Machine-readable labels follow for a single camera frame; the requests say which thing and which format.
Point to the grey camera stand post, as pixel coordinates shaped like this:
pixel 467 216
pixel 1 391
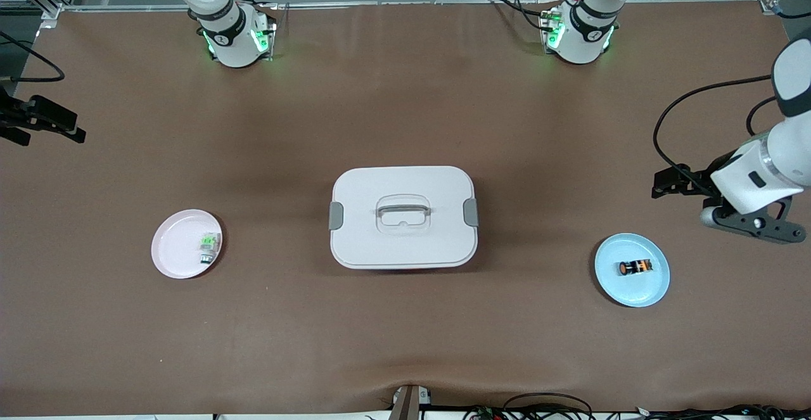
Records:
pixel 408 404

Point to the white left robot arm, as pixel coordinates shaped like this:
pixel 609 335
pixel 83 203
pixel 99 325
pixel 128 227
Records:
pixel 580 40

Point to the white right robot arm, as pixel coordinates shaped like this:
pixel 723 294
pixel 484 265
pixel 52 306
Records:
pixel 231 40

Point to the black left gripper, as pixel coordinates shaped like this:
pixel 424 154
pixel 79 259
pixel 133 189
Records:
pixel 688 182

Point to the white lidded storage box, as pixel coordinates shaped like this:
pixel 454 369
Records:
pixel 405 242

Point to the light blue round plate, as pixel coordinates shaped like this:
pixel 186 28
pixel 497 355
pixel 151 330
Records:
pixel 633 293

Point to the pink round plate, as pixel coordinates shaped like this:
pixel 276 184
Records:
pixel 177 249

